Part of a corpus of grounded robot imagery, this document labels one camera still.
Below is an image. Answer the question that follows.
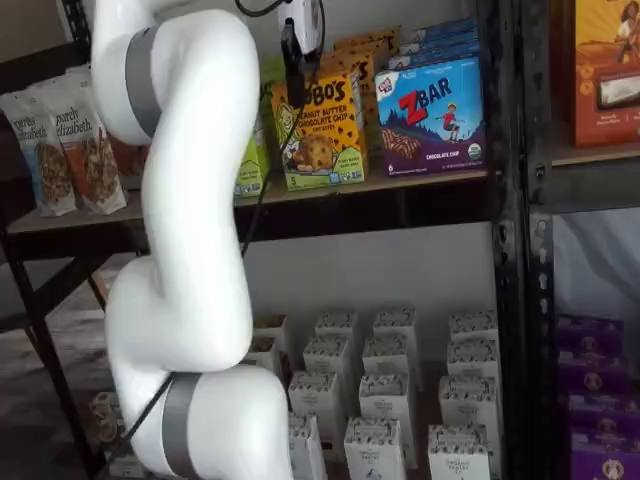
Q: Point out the orange box with woman print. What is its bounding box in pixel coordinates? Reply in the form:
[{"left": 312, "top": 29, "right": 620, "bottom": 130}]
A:
[{"left": 549, "top": 0, "right": 640, "bottom": 149}]

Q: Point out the blue label granola bag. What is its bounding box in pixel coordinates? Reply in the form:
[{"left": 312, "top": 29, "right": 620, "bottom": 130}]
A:
[{"left": 0, "top": 92, "right": 76, "bottom": 217}]

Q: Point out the orange label granola bag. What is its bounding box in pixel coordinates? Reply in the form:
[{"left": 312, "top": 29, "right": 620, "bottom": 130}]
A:
[{"left": 29, "top": 79, "right": 129, "bottom": 209}]

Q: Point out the brown wooden shelf board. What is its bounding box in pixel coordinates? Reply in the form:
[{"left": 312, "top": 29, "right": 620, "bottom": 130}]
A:
[
  {"left": 89, "top": 299, "right": 501, "bottom": 480},
  {"left": 7, "top": 167, "right": 489, "bottom": 236},
  {"left": 551, "top": 142, "right": 640, "bottom": 169}
]

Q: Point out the green Bobo's apple pie box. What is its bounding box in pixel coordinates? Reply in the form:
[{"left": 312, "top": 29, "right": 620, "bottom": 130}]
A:
[
  {"left": 258, "top": 54, "right": 287, "bottom": 96},
  {"left": 233, "top": 82, "right": 274, "bottom": 199}
]

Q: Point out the white floral print box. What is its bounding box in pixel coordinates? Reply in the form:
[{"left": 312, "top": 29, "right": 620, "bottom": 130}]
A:
[
  {"left": 363, "top": 335, "right": 410, "bottom": 381},
  {"left": 303, "top": 335, "right": 354, "bottom": 381},
  {"left": 288, "top": 370, "right": 345, "bottom": 446},
  {"left": 439, "top": 375, "right": 500, "bottom": 436},
  {"left": 314, "top": 312, "right": 360, "bottom": 346},
  {"left": 428, "top": 424, "right": 492, "bottom": 480},
  {"left": 344, "top": 417, "right": 405, "bottom": 480},
  {"left": 287, "top": 413, "right": 327, "bottom": 480},
  {"left": 448, "top": 310, "right": 499, "bottom": 346},
  {"left": 373, "top": 308, "right": 417, "bottom": 346},
  {"left": 358, "top": 373, "right": 417, "bottom": 446},
  {"left": 447, "top": 339, "right": 500, "bottom": 384}
]

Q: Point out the black metal shelf frame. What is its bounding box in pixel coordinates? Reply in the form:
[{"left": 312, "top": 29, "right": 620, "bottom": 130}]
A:
[
  {"left": 0, "top": 0, "right": 531, "bottom": 480},
  {"left": 519, "top": 0, "right": 640, "bottom": 480}
]

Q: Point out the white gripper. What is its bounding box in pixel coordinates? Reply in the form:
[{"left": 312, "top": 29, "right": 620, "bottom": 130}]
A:
[{"left": 277, "top": 0, "right": 326, "bottom": 109}]

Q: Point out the red label granola bag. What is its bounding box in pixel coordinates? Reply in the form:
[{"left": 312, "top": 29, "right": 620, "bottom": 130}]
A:
[{"left": 107, "top": 134, "right": 151, "bottom": 179}]

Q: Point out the orange Bobo's peanut butter box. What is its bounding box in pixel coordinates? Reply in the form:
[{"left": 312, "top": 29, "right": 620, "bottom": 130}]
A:
[
  {"left": 271, "top": 73, "right": 369, "bottom": 192},
  {"left": 332, "top": 27, "right": 404, "bottom": 59},
  {"left": 319, "top": 47, "right": 377, "bottom": 151}
]

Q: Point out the yellow label granola box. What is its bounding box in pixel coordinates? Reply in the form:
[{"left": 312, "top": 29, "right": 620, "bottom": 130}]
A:
[
  {"left": 249, "top": 335, "right": 279, "bottom": 374},
  {"left": 254, "top": 313, "right": 290, "bottom": 351}
]

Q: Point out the purple snack box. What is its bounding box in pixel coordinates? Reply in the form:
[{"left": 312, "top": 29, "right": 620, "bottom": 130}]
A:
[
  {"left": 557, "top": 314, "right": 624, "bottom": 361},
  {"left": 569, "top": 434, "right": 640, "bottom": 480},
  {"left": 567, "top": 392, "right": 640, "bottom": 441},
  {"left": 557, "top": 349, "right": 626, "bottom": 401}
]

